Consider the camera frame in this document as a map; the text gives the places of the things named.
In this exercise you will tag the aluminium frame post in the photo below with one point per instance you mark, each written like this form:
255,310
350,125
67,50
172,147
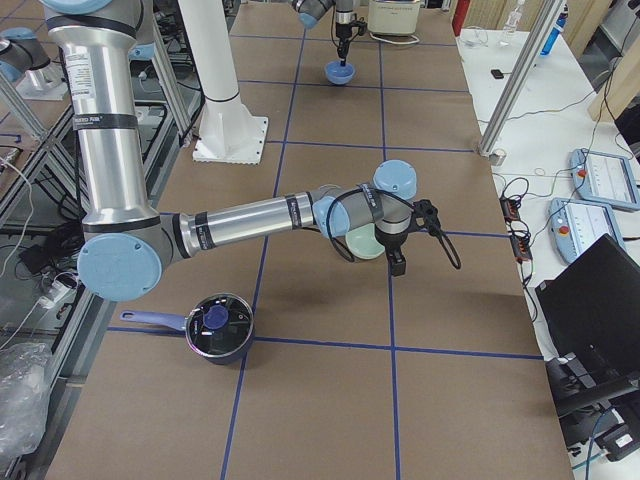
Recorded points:
543,25

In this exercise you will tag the black orange power strip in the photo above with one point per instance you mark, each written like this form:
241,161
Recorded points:
518,230

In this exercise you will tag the black monitor stand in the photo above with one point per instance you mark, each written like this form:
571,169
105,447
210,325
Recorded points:
582,387

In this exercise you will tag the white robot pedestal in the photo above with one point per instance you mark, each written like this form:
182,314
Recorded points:
228,132

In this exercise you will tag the upper teach pendant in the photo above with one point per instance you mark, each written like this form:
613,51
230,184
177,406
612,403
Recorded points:
606,178

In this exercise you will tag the beige appliance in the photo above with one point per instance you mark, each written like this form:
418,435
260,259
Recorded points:
389,17

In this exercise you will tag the green bowl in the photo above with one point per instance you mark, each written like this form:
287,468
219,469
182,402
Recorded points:
363,244

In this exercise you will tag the crumpled plastic bag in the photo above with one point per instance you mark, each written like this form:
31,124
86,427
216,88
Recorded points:
25,394

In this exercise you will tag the clear plastic bottle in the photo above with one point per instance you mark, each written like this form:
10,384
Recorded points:
511,23

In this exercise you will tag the dark blue saucepan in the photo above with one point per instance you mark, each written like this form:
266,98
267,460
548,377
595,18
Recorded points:
220,328

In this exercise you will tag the lower teach pendant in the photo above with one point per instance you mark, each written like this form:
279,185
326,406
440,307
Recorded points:
577,224

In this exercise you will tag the black laptop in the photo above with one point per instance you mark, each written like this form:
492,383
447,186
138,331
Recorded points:
594,305

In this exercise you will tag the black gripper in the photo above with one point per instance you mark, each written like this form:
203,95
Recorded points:
391,247
343,32

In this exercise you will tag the blue bowl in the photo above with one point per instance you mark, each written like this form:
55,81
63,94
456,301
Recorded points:
339,72

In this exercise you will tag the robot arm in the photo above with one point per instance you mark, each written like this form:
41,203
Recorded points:
128,244
310,12

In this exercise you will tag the blue water bottle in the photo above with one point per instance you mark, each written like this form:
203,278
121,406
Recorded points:
557,29

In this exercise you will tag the teach pendant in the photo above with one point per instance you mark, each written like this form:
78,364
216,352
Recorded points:
606,178
577,224

